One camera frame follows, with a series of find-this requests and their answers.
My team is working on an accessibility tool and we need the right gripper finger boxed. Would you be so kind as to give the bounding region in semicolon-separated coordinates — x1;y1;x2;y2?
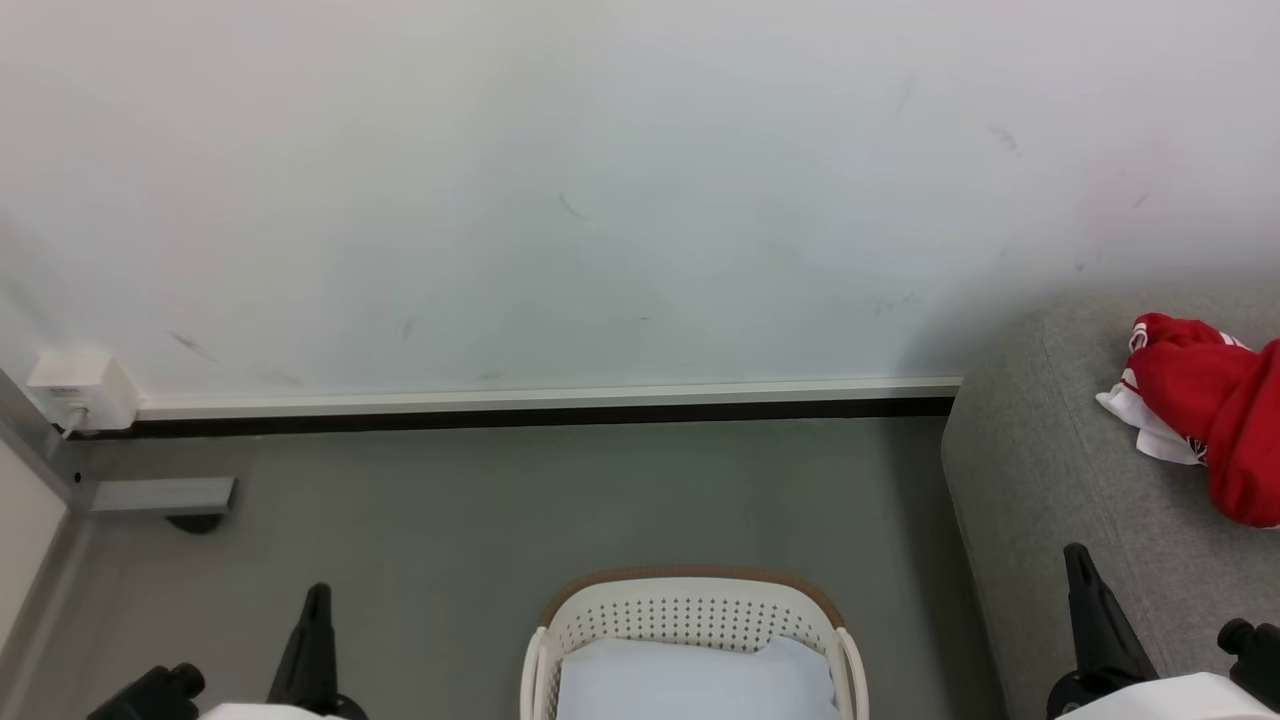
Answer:
1063;543;1160;693
1217;617;1280;703

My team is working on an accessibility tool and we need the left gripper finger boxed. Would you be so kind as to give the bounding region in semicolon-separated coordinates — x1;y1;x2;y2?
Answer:
267;583;340;717
88;662;207;720

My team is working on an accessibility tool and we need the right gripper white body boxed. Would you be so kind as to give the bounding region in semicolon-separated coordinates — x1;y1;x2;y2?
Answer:
1045;671;1280;720

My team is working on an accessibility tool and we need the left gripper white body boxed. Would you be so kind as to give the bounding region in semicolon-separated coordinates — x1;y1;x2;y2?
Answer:
195;694;370;720

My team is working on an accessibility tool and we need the white perforated laundry basket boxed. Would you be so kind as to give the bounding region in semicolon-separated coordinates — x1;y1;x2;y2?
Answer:
519;565;871;720

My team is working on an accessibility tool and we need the light blue clothing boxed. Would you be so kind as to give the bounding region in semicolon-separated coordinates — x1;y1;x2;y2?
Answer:
554;634;842;720

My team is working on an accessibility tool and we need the grey fabric sofa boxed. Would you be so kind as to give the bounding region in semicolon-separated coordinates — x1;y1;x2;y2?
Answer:
939;288;1280;720

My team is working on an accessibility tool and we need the grey metal foot bar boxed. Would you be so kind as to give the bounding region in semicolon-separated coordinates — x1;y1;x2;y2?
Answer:
86;476;237;535

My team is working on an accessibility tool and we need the grey framed partition panel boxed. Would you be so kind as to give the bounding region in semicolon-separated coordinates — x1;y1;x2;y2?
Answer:
0;368;96;691

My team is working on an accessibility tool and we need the red and white garment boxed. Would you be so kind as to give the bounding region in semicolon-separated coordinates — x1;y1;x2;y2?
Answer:
1095;312;1280;529

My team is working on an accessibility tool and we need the white baseboard with black strip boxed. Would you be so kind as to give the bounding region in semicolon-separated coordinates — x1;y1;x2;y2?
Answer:
70;376;963;441

